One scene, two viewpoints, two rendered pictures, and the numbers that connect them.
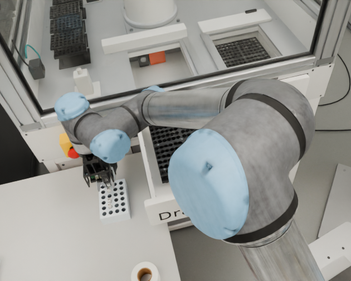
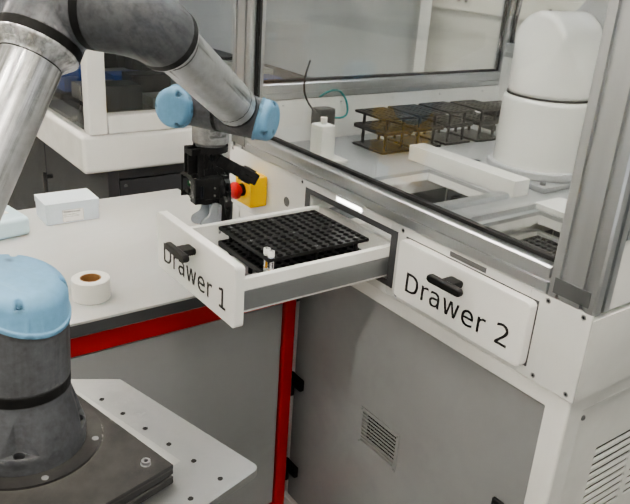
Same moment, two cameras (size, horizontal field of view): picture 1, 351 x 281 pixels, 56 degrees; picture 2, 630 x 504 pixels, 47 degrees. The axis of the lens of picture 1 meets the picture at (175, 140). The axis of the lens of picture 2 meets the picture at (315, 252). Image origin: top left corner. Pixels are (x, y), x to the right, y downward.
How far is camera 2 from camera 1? 1.16 m
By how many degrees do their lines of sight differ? 53
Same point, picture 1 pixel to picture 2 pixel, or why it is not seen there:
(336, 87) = not seen: outside the picture
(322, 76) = (568, 335)
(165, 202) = (169, 223)
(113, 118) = not seen: hidden behind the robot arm
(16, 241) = (124, 220)
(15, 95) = not seen: hidden behind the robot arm
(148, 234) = (158, 288)
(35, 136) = (237, 157)
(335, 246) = (195, 451)
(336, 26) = (592, 214)
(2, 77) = (241, 60)
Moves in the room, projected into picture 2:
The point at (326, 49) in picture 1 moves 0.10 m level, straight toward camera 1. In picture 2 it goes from (574, 262) to (503, 256)
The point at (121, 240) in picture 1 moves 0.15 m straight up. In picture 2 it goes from (143, 273) to (141, 204)
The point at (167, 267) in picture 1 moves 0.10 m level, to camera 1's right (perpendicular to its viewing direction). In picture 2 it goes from (113, 307) to (128, 332)
